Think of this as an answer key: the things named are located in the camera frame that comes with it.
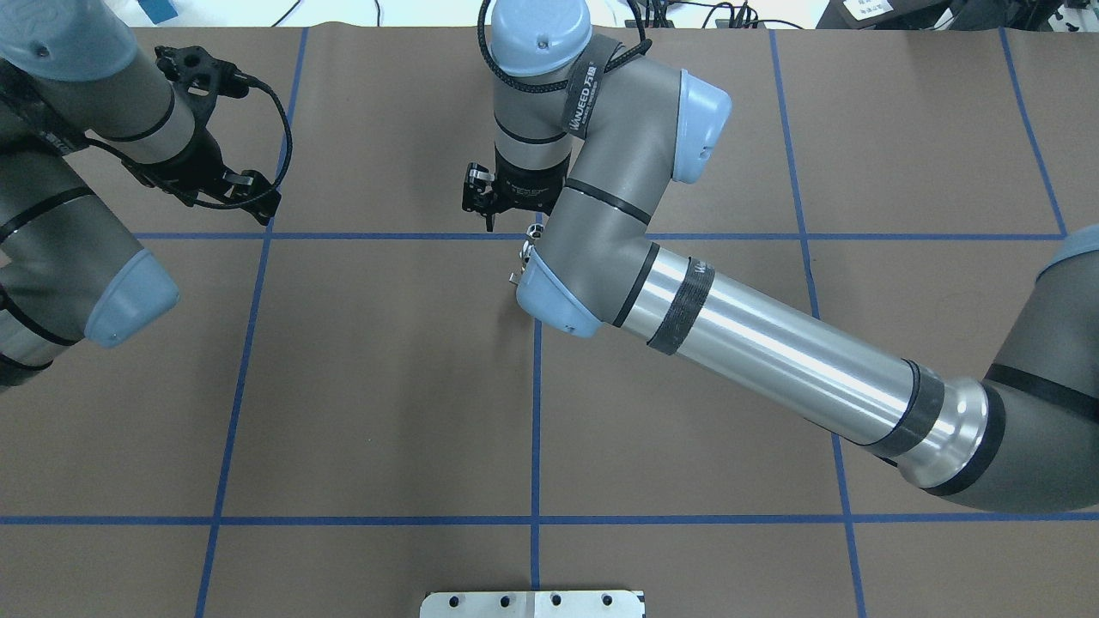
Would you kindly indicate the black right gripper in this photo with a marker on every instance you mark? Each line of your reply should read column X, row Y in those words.
column 525, row 190

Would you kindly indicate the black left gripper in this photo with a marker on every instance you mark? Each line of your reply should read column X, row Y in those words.
column 194, row 164

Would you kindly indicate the white brass PPR valve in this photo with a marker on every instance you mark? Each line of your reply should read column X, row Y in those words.
column 524, row 257

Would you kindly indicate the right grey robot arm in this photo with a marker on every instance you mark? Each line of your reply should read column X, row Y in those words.
column 918, row 149

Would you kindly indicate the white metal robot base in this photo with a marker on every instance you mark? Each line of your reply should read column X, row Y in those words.
column 575, row 603

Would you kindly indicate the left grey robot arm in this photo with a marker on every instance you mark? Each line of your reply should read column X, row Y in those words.
column 74, row 77

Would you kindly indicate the blue box in background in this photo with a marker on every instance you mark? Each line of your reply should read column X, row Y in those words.
column 158, row 11

